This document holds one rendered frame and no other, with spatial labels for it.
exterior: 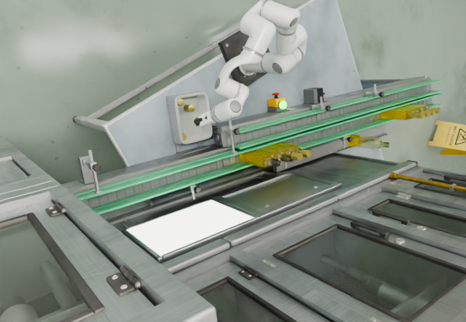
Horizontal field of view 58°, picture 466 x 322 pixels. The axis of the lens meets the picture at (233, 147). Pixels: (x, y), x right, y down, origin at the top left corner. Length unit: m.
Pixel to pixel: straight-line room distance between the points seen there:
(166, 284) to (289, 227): 1.04
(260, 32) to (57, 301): 1.24
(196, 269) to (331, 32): 1.74
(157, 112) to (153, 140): 0.13
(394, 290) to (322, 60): 1.63
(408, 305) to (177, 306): 0.79
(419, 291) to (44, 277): 0.94
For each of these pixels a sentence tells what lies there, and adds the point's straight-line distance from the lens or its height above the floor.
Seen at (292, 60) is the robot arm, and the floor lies 1.09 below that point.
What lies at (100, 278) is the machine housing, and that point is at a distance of 0.68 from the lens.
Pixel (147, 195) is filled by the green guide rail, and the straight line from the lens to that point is 1.77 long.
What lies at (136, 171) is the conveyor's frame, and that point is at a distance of 1.80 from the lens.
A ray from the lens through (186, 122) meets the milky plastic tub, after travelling 2.00.
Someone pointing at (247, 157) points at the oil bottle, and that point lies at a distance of 1.99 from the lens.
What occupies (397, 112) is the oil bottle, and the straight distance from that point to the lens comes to 2.75.
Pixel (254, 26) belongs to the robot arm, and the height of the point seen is 1.22.
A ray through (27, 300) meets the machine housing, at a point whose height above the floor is 1.90.
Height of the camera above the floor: 2.51
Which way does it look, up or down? 54 degrees down
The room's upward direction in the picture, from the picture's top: 102 degrees clockwise
